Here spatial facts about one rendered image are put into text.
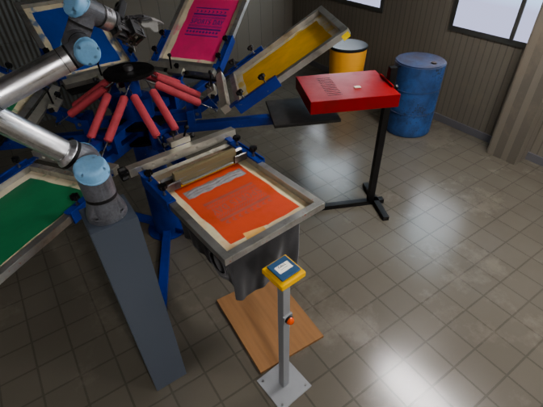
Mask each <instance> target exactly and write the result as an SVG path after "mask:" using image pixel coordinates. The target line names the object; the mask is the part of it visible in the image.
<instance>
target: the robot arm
mask: <svg viewBox="0 0 543 407"><path fill-rule="evenodd" d="M63 3H64V6H63V9H64V12H65V13H66V14H67V15H68V16H69V17H68V21H67V24H66V26H65V31H64V34H63V36H62V38H61V44H60V46H59V47H57V48H55V49H54V50H52V51H50V52H47V53H45V54H44V55H42V56H41V57H38V58H36V59H35V60H33V61H30V62H28V63H27V64H26V65H23V66H21V67H19V68H17V69H15V70H13V71H12V72H10V73H8V74H6V75H4V76H2V77H0V135H2V136H5V137H7V138H9V139H11V140H13V141H15V142H18V143H20V144H21V145H24V146H26V147H28V148H30V149H33V150H35V151H36V152H38V153H42V154H43V155H45V156H47V157H50V158H52V159H54V160H56V161H57V163H58V165H59V166H60V167H61V168H63V169H65V170H68V171H70V172H72V173H73V174H74V177H75V178H76V180H77V182H78V185H79V187H80V189H81V192H82V195H83V197H84V199H85V201H86V218H87V220H88V221H89V223H91V224H93V225H97V226H105V225H110V224H114V223H116V222H117V221H119V220H121V219H122V218H123V217H124V216H125V215H126V214H127V211H128V207H127V204H126V203H125V201H124V200H123V199H122V198H121V196H120V195H119V194H118V193H117V190H116V186H115V183H114V181H113V178H112V174H111V171H110V167H109V165H108V163H107V161H106V160H105V159H104V158H103V157H101V156H100V153H99V151H98V150H97V149H96V148H95V147H94V146H93V145H90V144H88V143H86V142H79V141H76V140H71V141H68V140H66V139H64V138H63V137H61V136H58V135H57V134H55V133H53V132H50V131H49V130H47V129H45V128H42V127H41V126H40V125H38V124H35V123H33V122H31V121H30V120H27V119H25V118H23V117H22V116H21V115H18V114H16V113H14V112H13V111H10V110H8V109H7V108H8V107H9V106H11V105H13V104H15V103H17V102H18V101H20V100H22V99H25V98H26V97H27V96H29V95H31V94H33V93H35V92H37V91H38V90H41V89H42V88H44V87H46V86H48V85H50V84H51V83H53V82H55V81H57V80H58V79H60V78H63V77H64V76H66V75H67V74H69V73H72V72H73V71H75V70H76V69H79V68H81V67H82V66H84V65H89V66H90V65H95V64H97V63H98V62H99V60H100V58H101V51H100V48H99V46H98V45H97V43H96V42H95V41H94V40H93V39H91V34H92V32H93V28H94V26H95V27H98V28H100V29H103V30H104V31H109V32H111V33H112V36H114V37H116V38H118V39H121V41H122V43H123V45H126V46H129V45H127V44H126V43H128V44H130V45H131V46H129V47H130V48H133V50H134V52H136V50H135V48H138V46H137V45H138V44H139V43H140V42H142V41H143V39H144V38H146V35H145V32H144V30H143V29H142V28H141V26H142V27H143V28H149V29H151V30H152V31H153V32H158V25H164V23H163V22H162V21H160V20H158V19H155V18H152V17H150V16H148V15H126V16H124V14H125V11H126V6H127V2H126V1H125V0H119V1H118V2H117V3H116V4H115V7H114V10H113V9H112V8H110V7H108V6H105V5H103V4H101V3H99V2H96V1H95V0H64V1H63ZM139 23H140V24H141V26H140V25H139ZM134 47H135V48H134Z"/></svg>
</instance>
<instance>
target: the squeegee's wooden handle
mask: <svg viewBox="0 0 543 407"><path fill-rule="evenodd" d="M235 156H236V149H235V148H231V149H227V150H226V151H223V152H221V153H218V154H216V155H213V156H211V157H208V158H206V159H204V160H202V161H199V162H196V163H194V164H192V165H189V166H186V167H184V168H182V169H180V170H176V171H175V172H172V178H173V181H174V182H176V181H178V180H181V181H180V183H181V185H182V183H183V182H185V181H187V180H189V179H191V178H194V177H196V176H199V175H201V174H204V173H206V172H208V171H210V170H213V169H215V168H217V167H219V166H223V165H224V164H226V163H229V162H231V161H233V162H234V157H235Z"/></svg>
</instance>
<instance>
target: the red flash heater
mask: <svg viewBox="0 0 543 407"><path fill-rule="evenodd" d="M354 86H361V88H354ZM296 89H297V91H298V93H299V95H300V96H301V99H302V101H303V102H304V104H305V106H306V108H307V110H308V111H309V113H310V114H311V115H317V114H326V113H335V112H344V111H361V110H369V109H378V108H387V107H398V104H399V100H400V96H401V94H400V93H398V92H397V91H396V90H395V89H394V85H393V84H392V83H391V82H390V81H389V80H388V79H387V78H386V77H385V76H384V75H383V74H382V73H380V74H379V73H378V72H377V71H376V70H369V71H358V72H348V73H329V74H319V75H309V76H299V77H296Z"/></svg>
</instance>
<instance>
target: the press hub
mask: <svg viewBox="0 0 543 407"><path fill-rule="evenodd" d="M153 73H154V67H153V66H152V65H151V64H149V63H146V62H139V61H134V62H125V63H121V64H118V65H113V66H111V67H109V68H107V69H105V70H104V71H103V78H104V79H106V80H107V81H109V82H124V85H125V89H126V90H127V89H128V87H127V85H126V84H125V83H126V82H127V84H128V85H129V83H130V82H131V84H130V87H129V88H130V90H131V91H132V93H133V94H137V95H138V96H139V98H140V100H141V101H142V103H143V105H144V106H145V109H146V110H147V111H148V113H149V115H150V117H151V119H152V120H153V121H154V122H155V123H157V124H158V125H159V126H161V125H163V124H164V123H166V121H165V119H164V117H163V116H162V115H154V114H155V112H156V111H159V109H158V107H155V108H154V105H153V101H152V97H151V95H150V94H149V92H148V91H145V90H141V88H140V84H139V80H141V79H144V78H147V77H149V76H150V75H152V74H153ZM130 90H128V93H127V94H126V96H127V97H128V103H127V105H126V108H125V109H124V114H123V115H124V119H121V120H120V124H119V126H120V125H121V124H122V123H124V122H125V121H127V120H128V121H134V123H133V124H131V125H130V126H129V127H127V128H126V129H125V131H126V132H132V133H133V134H138V136H139V137H138V138H137V139H136V140H135V141H133V142H132V143H131V144H130V147H133V151H134V153H135V157H136V160H137V162H138V161H141V160H144V159H146V158H148V157H152V156H154V155H156V154H159V152H158V151H155V150H154V149H153V148H152V146H151V141H150V140H149V139H148V138H147V137H146V136H145V134H149V133H148V132H147V130H148V128H147V127H146V125H145V124H144V123H143V122H142V120H143V119H142V118H141V116H140V115H139V113H138V111H137V109H136V108H135V106H134V105H133V102H132V100H131V99H130V97H131V95H132V94H131V92H130ZM119 126H118V127H119ZM165 168H167V165H166V164H165V165H163V166H159V167H158V168H155V169H153V170H152V171H153V173H155V172H157V171H160V170H163V169H165ZM145 193H146V197H147V200H148V203H149V208H150V211H151V214H152V217H153V220H154V225H152V224H150V225H149V235H150V236H151V237H152V238H154V239H156V240H159V241H162V231H168V230H170V232H171V238H170V239H171V240H172V239H175V238H177V237H179V236H181V235H182V234H183V233H181V232H177V231H176V230H175V227H176V226H177V225H178V224H179V223H180V224H181V221H180V219H179V218H178V217H177V216H176V215H175V214H174V213H173V212H172V211H170V213H169V212H168V211H167V210H166V209H165V208H164V207H163V206H162V205H161V204H160V203H159V202H158V201H157V200H156V199H155V198H154V197H153V196H152V195H151V194H150V193H149V192H148V191H147V190H146V189H145Z"/></svg>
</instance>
